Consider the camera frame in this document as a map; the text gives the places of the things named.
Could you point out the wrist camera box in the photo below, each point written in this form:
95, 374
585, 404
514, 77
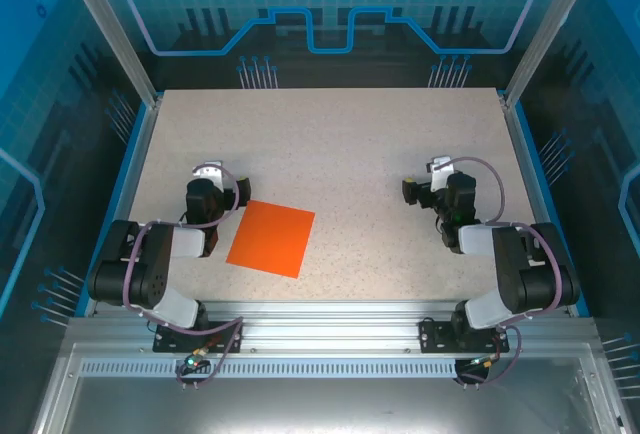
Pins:
207, 172
439, 169

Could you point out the orange paper sheet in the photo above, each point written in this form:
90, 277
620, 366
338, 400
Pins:
272, 239

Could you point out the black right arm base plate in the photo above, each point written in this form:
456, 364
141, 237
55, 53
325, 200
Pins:
430, 336

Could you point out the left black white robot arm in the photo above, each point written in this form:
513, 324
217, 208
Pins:
125, 279

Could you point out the steel tray panel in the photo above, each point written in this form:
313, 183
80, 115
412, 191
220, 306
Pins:
325, 409

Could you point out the aluminium mounting rail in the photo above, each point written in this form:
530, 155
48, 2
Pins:
325, 324

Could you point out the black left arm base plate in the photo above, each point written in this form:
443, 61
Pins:
165, 339

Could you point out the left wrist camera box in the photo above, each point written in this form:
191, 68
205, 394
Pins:
207, 172

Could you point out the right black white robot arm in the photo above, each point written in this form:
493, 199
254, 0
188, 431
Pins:
530, 274

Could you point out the blue-edged aluminium side rail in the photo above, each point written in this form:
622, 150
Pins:
534, 194
129, 194

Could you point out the aluminium frame post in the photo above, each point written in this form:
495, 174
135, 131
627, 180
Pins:
117, 34
545, 29

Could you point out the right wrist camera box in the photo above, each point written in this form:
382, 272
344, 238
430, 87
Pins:
439, 169

